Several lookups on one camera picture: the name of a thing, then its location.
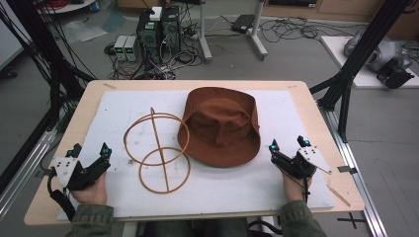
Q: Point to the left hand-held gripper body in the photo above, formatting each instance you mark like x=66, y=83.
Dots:
x=86, y=173

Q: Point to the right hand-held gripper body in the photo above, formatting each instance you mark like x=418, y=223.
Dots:
x=301, y=162

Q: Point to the brown bucket hat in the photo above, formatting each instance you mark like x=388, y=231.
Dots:
x=220, y=131

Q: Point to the person's left hand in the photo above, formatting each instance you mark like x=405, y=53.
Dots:
x=90, y=192

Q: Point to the person's right hand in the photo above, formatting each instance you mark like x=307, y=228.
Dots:
x=293, y=188

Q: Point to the grey tape piece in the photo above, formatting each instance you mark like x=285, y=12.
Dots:
x=347, y=169

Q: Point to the thin wooden strip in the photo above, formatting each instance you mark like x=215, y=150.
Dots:
x=339, y=196

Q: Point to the white foam mat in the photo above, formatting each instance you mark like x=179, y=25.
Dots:
x=214, y=191

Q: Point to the white floor board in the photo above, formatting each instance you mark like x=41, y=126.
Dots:
x=339, y=56

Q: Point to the grey power supply unit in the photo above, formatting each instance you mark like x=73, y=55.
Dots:
x=120, y=47
x=131, y=48

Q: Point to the black angular device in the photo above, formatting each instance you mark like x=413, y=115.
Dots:
x=393, y=74

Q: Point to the grey metal stand leg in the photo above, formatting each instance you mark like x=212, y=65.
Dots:
x=257, y=33
x=205, y=36

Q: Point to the grey rounded shell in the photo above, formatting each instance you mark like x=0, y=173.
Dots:
x=382, y=54

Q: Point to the clear plastic sheet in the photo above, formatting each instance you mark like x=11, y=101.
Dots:
x=82, y=31

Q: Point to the large black computer tower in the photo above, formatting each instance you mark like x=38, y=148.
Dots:
x=149, y=38

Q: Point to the flat black box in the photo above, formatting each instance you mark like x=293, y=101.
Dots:
x=243, y=23

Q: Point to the slim black computer tower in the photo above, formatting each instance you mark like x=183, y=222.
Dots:
x=170, y=29

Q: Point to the blue tape roll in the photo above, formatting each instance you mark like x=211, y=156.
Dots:
x=95, y=6

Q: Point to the small white box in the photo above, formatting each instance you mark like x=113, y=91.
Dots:
x=156, y=13

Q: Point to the aluminium rail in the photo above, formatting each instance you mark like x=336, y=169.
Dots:
x=23, y=171
x=355, y=171

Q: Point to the black metal frame post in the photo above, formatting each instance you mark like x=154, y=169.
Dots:
x=362, y=49
x=36, y=39

